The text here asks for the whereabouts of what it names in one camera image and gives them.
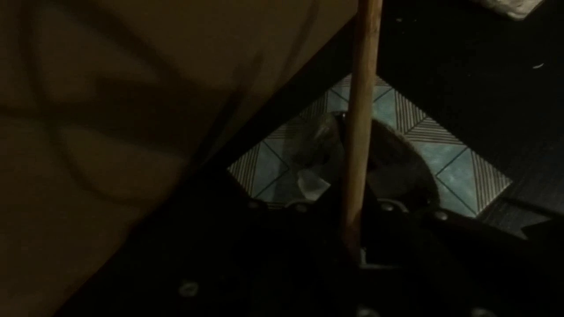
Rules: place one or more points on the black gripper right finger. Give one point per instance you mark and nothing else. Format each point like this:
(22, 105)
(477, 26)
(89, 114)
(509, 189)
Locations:
(412, 265)

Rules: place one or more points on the white paper towel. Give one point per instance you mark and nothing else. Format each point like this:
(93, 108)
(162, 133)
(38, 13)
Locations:
(518, 8)

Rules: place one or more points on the wooden stick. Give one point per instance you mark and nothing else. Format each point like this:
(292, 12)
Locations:
(361, 117)

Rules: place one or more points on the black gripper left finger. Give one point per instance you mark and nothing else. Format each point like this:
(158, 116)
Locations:
(294, 258)

